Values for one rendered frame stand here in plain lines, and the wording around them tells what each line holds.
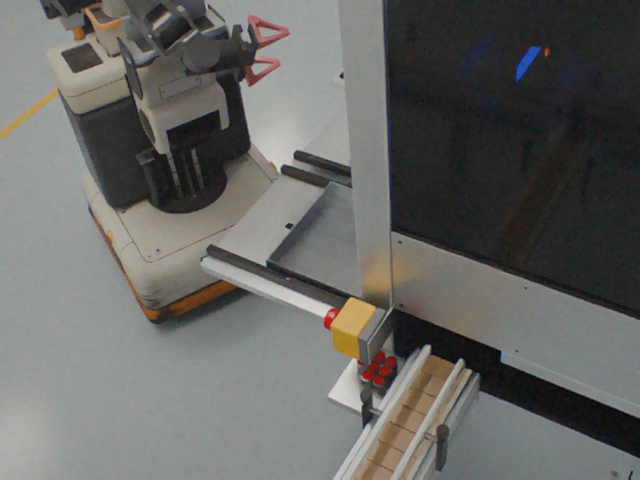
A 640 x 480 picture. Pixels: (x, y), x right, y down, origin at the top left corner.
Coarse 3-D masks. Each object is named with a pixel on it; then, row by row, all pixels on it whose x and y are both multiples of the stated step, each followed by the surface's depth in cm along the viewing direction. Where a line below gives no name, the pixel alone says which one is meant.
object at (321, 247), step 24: (336, 192) 177; (312, 216) 173; (336, 216) 173; (288, 240) 167; (312, 240) 169; (336, 240) 168; (288, 264) 164; (312, 264) 164; (336, 264) 163; (336, 288) 155
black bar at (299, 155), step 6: (300, 150) 187; (294, 156) 187; (300, 156) 186; (306, 156) 185; (312, 156) 185; (306, 162) 186; (312, 162) 185; (318, 162) 184; (324, 162) 183; (330, 162) 183; (324, 168) 184; (330, 168) 183; (336, 168) 182; (342, 168) 181; (348, 168) 181; (342, 174) 182; (348, 174) 181
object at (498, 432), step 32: (448, 352) 146; (480, 384) 141; (512, 384) 140; (480, 416) 146; (512, 416) 140; (544, 416) 136; (576, 416) 135; (608, 416) 135; (480, 448) 154; (512, 448) 148; (544, 448) 142; (576, 448) 137; (608, 448) 131
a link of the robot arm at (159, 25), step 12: (120, 0) 146; (132, 0) 143; (144, 0) 143; (156, 0) 144; (168, 0) 144; (132, 12) 143; (144, 12) 143; (156, 12) 147; (168, 12) 144; (180, 12) 144; (144, 24) 143; (156, 24) 144; (168, 24) 144; (180, 24) 145; (156, 36) 143; (168, 36) 144; (180, 36) 147
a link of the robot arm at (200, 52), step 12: (192, 24) 146; (144, 36) 146; (192, 36) 139; (204, 36) 139; (156, 48) 146; (180, 48) 143; (192, 48) 139; (204, 48) 139; (216, 48) 140; (192, 60) 139; (204, 60) 140; (216, 60) 140
